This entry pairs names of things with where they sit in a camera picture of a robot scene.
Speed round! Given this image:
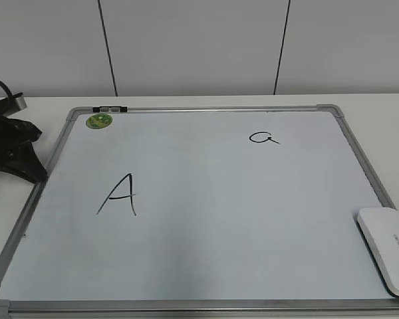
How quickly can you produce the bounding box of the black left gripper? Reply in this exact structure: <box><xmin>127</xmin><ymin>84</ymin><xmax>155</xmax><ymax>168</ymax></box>
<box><xmin>0</xmin><ymin>99</ymin><xmax>48</xmax><ymax>183</ymax></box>

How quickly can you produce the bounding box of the white whiteboard eraser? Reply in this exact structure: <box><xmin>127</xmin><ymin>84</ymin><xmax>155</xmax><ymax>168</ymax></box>
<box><xmin>356</xmin><ymin>207</ymin><xmax>399</xmax><ymax>297</ymax></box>

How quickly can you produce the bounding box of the grey framed whiteboard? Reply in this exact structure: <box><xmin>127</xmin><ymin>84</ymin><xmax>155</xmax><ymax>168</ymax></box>
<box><xmin>0</xmin><ymin>104</ymin><xmax>399</xmax><ymax>318</ymax></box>

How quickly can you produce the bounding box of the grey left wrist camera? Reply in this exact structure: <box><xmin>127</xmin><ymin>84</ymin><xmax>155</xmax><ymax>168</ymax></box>
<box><xmin>8</xmin><ymin>92</ymin><xmax>27</xmax><ymax>114</ymax></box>

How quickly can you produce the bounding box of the black grey frame clip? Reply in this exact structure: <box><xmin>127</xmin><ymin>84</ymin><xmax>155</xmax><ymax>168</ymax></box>
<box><xmin>92</xmin><ymin>106</ymin><xmax>128</xmax><ymax>113</ymax></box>

